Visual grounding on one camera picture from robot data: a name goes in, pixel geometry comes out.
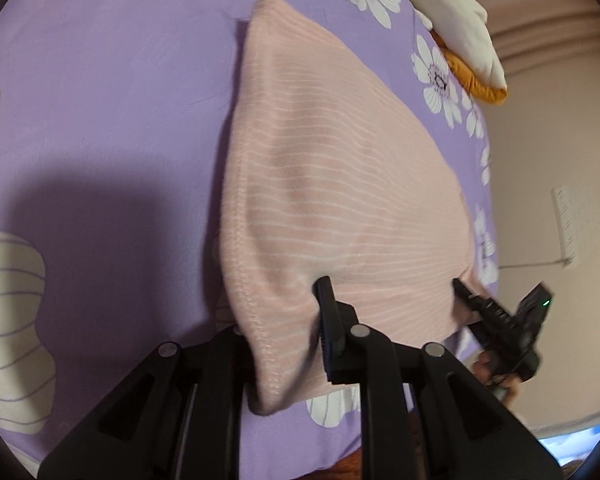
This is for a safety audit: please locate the white wall socket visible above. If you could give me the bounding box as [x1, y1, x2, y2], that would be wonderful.
[551, 186, 578, 267]

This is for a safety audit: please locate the pink ribbed sweater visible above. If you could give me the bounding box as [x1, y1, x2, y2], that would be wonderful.
[215, 0, 486, 417]

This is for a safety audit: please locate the pink curtain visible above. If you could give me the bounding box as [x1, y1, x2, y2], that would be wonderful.
[467, 0, 600, 63]

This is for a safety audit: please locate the person's right hand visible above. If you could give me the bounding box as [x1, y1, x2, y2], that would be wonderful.
[471, 349, 523, 403]

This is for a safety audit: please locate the purple floral blanket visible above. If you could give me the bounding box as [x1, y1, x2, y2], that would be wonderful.
[0, 0, 503, 480]

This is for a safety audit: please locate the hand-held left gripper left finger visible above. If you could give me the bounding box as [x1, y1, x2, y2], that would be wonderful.
[37, 325, 258, 480]

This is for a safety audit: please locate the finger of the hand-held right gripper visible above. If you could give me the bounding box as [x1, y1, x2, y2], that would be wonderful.
[452, 279, 501, 323]

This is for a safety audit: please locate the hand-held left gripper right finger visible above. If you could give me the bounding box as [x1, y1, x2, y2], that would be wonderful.
[314, 275, 563, 480]

